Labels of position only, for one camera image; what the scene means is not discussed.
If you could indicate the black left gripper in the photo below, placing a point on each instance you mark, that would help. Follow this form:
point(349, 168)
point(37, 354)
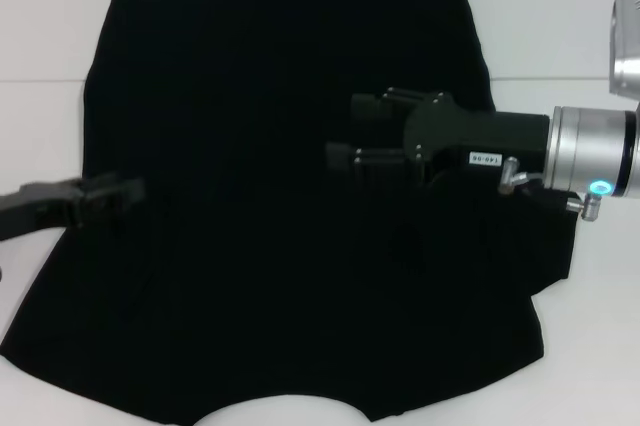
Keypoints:
point(35, 206)

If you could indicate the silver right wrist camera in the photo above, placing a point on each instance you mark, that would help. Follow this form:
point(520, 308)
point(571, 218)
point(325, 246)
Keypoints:
point(627, 56)

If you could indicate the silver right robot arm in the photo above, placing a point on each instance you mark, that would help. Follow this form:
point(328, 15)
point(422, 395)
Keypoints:
point(585, 146)

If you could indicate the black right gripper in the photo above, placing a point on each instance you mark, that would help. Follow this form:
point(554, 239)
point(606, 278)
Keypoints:
point(495, 138)

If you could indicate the black shirt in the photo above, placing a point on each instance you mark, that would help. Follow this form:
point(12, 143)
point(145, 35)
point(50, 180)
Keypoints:
point(250, 121)

